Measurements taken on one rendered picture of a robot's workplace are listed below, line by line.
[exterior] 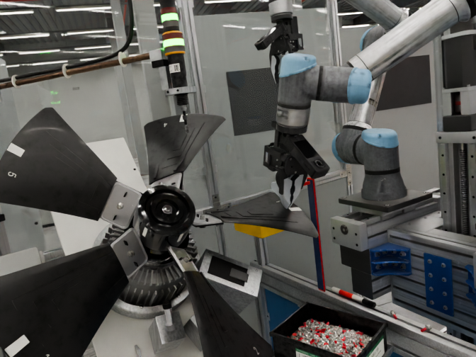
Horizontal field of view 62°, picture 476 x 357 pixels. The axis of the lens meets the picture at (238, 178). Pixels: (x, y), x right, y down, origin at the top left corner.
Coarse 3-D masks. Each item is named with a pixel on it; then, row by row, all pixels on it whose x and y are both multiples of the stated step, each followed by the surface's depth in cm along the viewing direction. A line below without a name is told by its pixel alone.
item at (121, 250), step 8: (128, 232) 79; (136, 232) 80; (120, 240) 78; (128, 240) 79; (136, 240) 81; (120, 248) 78; (128, 248) 79; (136, 248) 81; (120, 256) 78; (128, 256) 80; (136, 256) 81; (144, 256) 83; (128, 264) 80; (128, 272) 80
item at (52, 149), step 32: (32, 128) 84; (64, 128) 85; (0, 160) 82; (32, 160) 83; (64, 160) 84; (96, 160) 84; (0, 192) 82; (32, 192) 83; (64, 192) 84; (96, 192) 84
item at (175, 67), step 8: (168, 56) 84; (176, 56) 84; (176, 64) 84; (184, 64) 85; (176, 72) 84; (184, 72) 85; (176, 80) 85; (184, 80) 85; (176, 96) 86; (184, 96) 86; (184, 104) 86
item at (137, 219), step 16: (144, 192) 82; (160, 192) 84; (176, 192) 84; (144, 208) 80; (160, 208) 82; (176, 208) 83; (192, 208) 83; (144, 224) 78; (160, 224) 79; (176, 224) 81; (192, 224) 81; (144, 240) 81; (160, 240) 79; (176, 240) 81; (160, 256) 86
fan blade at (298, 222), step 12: (240, 204) 102; (252, 204) 101; (264, 204) 101; (276, 204) 101; (216, 216) 91; (228, 216) 89; (240, 216) 91; (252, 216) 91; (264, 216) 92; (276, 216) 93; (288, 216) 95; (300, 216) 96; (276, 228) 88; (288, 228) 90; (300, 228) 91; (312, 228) 93
